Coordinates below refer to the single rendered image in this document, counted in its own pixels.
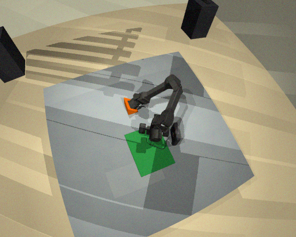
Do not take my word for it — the green circuit board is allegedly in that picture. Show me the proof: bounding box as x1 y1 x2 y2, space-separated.
125 130 175 177

